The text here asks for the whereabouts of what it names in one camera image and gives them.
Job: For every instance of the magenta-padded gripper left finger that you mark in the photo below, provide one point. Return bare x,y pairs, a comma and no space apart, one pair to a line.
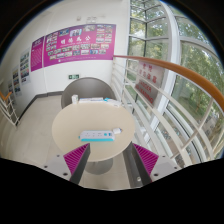
77,159

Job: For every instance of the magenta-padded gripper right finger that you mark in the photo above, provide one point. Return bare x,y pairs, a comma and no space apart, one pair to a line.
146,159

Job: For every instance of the white and teal power strip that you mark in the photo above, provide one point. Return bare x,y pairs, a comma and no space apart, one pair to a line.
95,135

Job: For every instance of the small white carton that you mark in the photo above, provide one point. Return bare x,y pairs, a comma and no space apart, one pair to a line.
74,99

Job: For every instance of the white and blue box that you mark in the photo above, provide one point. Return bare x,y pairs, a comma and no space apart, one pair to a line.
113,102

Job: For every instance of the red-lettered danger sign plate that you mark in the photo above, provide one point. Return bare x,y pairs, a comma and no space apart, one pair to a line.
146,92

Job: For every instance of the green exit sign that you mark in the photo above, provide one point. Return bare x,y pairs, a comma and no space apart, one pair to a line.
74,76

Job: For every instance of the white stair railing, orange handrail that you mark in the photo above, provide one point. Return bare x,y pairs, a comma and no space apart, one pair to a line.
8,110

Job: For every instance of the red-lettered clear warning sign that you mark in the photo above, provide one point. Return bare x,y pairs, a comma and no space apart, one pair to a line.
151,74

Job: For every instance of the white railing with orange handrail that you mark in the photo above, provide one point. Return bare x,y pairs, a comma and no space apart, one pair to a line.
186,71

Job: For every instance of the narrow magenta text poster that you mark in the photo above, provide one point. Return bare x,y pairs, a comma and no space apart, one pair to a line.
37,54

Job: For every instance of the large magenta photo poster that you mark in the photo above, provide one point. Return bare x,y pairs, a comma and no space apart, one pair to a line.
80,45

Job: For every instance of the grey table pedestal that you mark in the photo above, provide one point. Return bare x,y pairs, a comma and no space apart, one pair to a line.
99,166

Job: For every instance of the white wall photo panel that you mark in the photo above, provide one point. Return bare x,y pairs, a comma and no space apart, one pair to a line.
25,66
16,80

